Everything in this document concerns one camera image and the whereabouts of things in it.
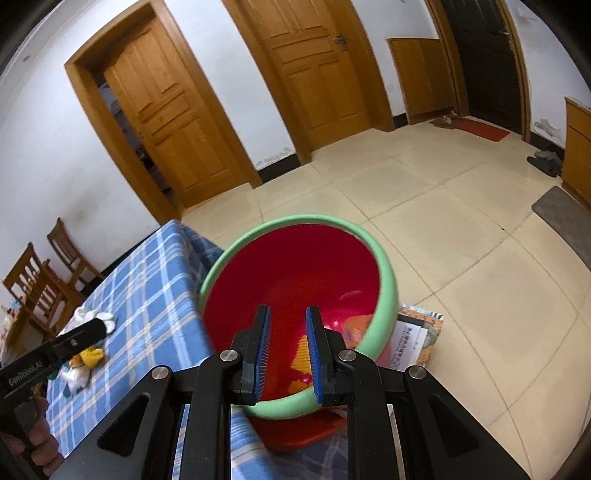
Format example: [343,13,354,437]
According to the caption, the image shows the wooden chair far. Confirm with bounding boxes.
[46,218,104,295]

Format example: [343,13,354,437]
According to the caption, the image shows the dark slippers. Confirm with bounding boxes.
[527,150,563,178]

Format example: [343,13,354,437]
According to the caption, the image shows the person's left hand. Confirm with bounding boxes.
[29,396,64,477]

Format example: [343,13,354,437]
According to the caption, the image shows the yellow foam fruit net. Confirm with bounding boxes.
[290,335,311,375]

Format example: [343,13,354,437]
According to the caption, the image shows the right wooden door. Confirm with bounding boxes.
[224,1,394,164]

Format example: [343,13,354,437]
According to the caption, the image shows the grey floor mat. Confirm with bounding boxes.
[532,186,591,268]

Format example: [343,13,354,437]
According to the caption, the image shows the blue plaid tablecloth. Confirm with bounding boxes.
[47,221,348,479]

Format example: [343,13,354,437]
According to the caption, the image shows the low wooden panel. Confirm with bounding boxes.
[388,38,457,124]

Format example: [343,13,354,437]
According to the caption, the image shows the wooden chair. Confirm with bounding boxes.
[46,218,104,295]
[2,242,85,340]

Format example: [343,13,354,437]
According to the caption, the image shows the papers on floor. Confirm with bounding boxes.
[377,303,444,372]

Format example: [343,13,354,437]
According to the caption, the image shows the wooden cabinet right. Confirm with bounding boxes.
[562,97,591,206]

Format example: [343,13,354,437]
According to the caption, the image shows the wooden door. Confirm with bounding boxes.
[65,1,262,223]
[224,1,394,164]

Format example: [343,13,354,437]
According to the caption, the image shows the wooden chair near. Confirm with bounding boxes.
[2,242,85,340]

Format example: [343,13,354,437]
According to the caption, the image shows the red bin with green rim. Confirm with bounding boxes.
[198,214,399,453]

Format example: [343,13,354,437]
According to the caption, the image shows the left wooden door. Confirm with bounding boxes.
[65,1,262,223]

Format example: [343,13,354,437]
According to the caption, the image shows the red door mat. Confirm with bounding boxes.
[452,118,509,143]

